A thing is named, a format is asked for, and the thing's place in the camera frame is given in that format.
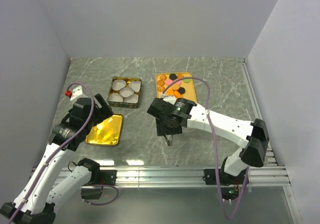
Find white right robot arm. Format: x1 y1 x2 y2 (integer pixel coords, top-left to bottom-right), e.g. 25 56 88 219
147 96 270 185

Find gold cookie tray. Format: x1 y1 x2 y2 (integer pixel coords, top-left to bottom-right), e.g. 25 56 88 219
155 72 198 102

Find aluminium mounting rail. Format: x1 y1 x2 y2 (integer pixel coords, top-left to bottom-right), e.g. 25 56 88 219
101 166 291 188

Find black round cookie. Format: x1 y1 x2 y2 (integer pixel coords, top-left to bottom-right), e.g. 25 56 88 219
169 73 177 81

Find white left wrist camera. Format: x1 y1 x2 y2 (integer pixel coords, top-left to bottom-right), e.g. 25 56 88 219
64 85 86 103

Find pink round cookie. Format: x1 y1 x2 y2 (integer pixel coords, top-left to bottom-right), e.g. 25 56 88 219
165 79 173 86

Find metal tongs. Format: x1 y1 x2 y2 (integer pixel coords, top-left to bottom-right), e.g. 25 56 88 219
163 135 173 146

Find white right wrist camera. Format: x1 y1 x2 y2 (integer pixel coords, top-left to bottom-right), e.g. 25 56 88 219
161 94 176 105

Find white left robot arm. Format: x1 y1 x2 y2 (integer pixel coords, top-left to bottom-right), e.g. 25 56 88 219
0 94 113 223

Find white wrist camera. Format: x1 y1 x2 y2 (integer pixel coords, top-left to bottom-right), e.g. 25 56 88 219
161 94 176 105
64 85 86 103

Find swirl brown cookie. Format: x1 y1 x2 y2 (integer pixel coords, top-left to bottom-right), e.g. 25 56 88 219
159 75 167 81

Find gold tin lid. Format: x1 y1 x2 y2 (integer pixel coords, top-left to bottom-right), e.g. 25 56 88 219
84 114 123 146

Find round orange chip cookie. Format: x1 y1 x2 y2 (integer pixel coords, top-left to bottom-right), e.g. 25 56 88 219
172 84 180 91

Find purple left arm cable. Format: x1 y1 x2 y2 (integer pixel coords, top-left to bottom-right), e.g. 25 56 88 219
7 82 120 222

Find green cookie tin box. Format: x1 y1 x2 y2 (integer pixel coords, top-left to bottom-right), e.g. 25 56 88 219
107 77 142 108

